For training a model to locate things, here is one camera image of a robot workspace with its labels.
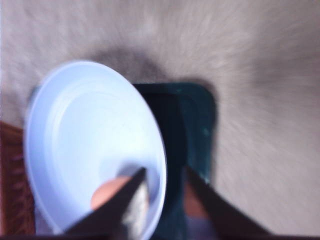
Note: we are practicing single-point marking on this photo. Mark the light blue plate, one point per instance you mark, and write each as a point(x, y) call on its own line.
point(89, 123)

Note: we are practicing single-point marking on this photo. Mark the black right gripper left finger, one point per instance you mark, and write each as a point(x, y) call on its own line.
point(106, 222)

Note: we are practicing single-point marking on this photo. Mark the dark green rectangular tray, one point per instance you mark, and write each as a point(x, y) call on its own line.
point(184, 114)

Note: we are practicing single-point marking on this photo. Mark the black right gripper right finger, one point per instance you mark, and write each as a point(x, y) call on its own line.
point(227, 220)

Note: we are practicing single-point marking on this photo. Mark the beige egg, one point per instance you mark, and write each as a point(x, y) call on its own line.
point(106, 189)

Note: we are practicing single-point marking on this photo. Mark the woven wicker basket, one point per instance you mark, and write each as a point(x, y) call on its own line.
point(17, 212)

